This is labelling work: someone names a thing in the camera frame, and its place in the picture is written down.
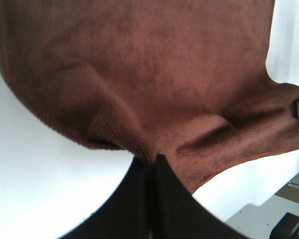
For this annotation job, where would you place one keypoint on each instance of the black equipment on floor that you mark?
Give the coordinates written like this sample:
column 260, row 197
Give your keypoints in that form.
column 286, row 228

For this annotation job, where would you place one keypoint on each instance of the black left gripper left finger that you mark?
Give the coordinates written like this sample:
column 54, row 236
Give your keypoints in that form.
column 123, row 215

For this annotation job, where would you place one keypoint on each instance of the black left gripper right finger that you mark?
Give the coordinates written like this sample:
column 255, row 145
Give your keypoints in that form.
column 177, row 215

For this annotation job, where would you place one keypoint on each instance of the brown towel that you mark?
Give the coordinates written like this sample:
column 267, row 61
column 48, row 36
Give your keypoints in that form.
column 182, row 78

